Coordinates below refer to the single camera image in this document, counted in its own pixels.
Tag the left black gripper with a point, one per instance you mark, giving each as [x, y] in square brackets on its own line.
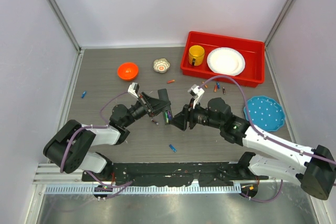
[154, 105]

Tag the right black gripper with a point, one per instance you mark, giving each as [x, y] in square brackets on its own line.
[188, 114]

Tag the purple battery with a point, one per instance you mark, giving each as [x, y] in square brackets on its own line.
[169, 116]

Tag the black remote control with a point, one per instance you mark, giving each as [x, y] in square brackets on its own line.
[163, 95]

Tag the green battery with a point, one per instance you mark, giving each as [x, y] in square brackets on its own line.
[166, 118]

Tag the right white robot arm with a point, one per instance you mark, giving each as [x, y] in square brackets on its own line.
[313, 169]

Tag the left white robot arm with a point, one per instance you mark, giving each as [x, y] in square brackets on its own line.
[69, 147]

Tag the blue battery near front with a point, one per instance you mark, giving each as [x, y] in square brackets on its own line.
[172, 148]

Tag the small patterned bowl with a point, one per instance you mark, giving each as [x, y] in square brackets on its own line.
[161, 65]

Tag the orange bowl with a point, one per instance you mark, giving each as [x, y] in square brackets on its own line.
[128, 71]

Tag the yellow mug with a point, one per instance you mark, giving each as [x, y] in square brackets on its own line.
[196, 55]

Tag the white paper plate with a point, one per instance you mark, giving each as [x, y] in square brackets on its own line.
[226, 60]

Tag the red plastic bin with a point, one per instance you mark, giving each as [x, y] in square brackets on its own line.
[252, 51]

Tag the blue polka dot plate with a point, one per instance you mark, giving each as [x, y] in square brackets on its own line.
[265, 112]

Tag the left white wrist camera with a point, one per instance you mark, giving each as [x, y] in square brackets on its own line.
[133, 90]

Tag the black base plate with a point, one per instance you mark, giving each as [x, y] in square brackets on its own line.
[175, 174]

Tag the white slotted cable duct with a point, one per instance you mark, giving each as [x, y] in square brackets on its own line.
[136, 190]

